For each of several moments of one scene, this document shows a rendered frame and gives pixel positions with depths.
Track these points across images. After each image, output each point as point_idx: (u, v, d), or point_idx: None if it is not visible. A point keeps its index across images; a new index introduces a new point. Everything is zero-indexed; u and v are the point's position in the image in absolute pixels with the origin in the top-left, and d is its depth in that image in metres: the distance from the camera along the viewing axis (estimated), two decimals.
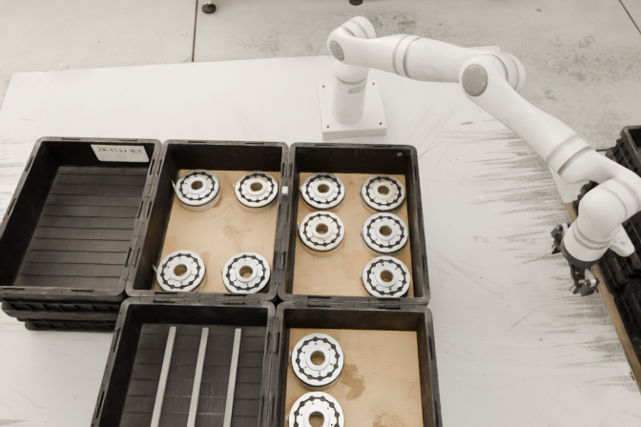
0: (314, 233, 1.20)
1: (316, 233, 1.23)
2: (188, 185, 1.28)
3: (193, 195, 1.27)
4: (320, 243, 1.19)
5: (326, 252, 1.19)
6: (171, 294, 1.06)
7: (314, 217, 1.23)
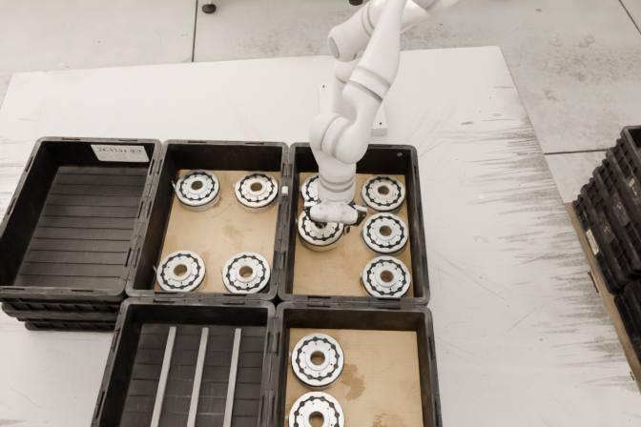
0: (313, 227, 1.19)
1: None
2: (188, 185, 1.28)
3: (193, 195, 1.27)
4: (319, 237, 1.18)
5: (325, 246, 1.18)
6: (171, 294, 1.06)
7: None
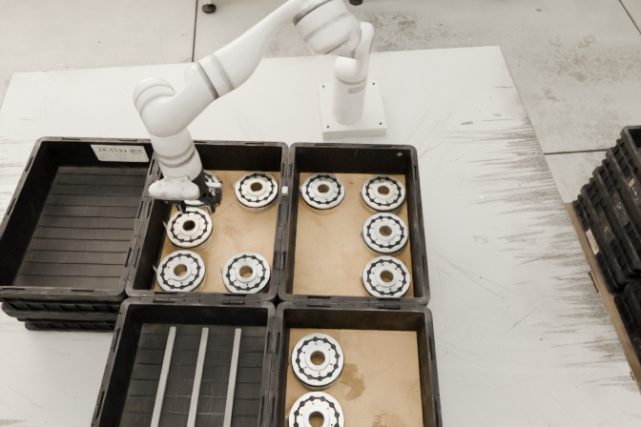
0: (180, 230, 1.21)
1: (185, 230, 1.24)
2: None
3: None
4: (186, 239, 1.20)
5: (193, 248, 1.20)
6: (171, 294, 1.06)
7: (182, 214, 1.24)
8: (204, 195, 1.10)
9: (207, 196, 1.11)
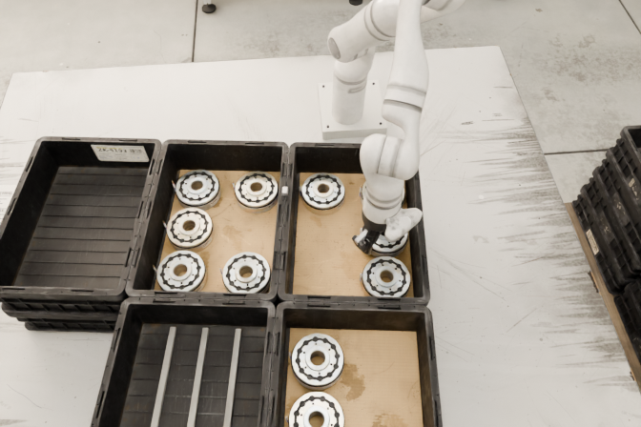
0: (180, 230, 1.21)
1: (185, 230, 1.24)
2: (188, 185, 1.28)
3: (193, 195, 1.27)
4: (186, 239, 1.20)
5: (193, 248, 1.20)
6: (171, 294, 1.06)
7: (182, 214, 1.24)
8: None
9: None
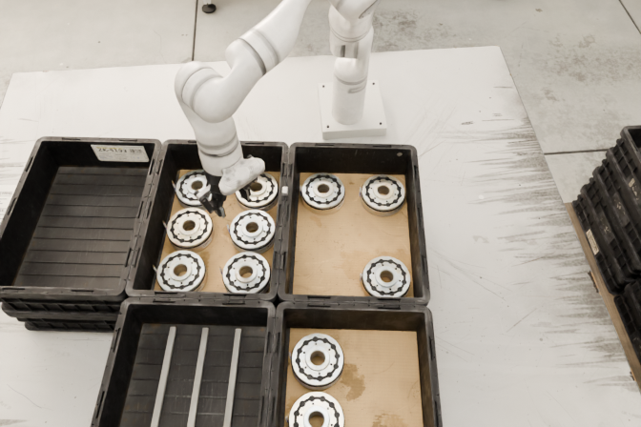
0: (180, 230, 1.21)
1: (185, 230, 1.24)
2: (188, 185, 1.28)
3: (193, 195, 1.27)
4: (186, 239, 1.20)
5: (193, 248, 1.20)
6: (171, 294, 1.06)
7: (182, 214, 1.24)
8: None
9: None
